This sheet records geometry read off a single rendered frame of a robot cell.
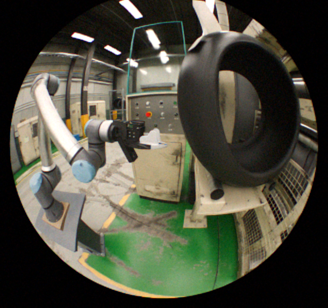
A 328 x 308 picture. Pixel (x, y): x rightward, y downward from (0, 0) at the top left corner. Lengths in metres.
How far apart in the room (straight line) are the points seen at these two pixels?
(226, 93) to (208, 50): 0.42
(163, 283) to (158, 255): 0.38
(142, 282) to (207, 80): 1.30
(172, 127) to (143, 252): 1.25
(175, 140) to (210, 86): 0.72
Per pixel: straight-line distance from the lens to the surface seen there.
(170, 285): 1.16
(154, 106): 0.93
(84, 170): 0.36
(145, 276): 1.15
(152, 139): 0.33
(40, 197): 0.76
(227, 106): 0.63
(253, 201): 0.53
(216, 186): 0.33
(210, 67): 0.23
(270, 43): 0.81
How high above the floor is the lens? 1.13
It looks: 20 degrees down
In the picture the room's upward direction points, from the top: straight up
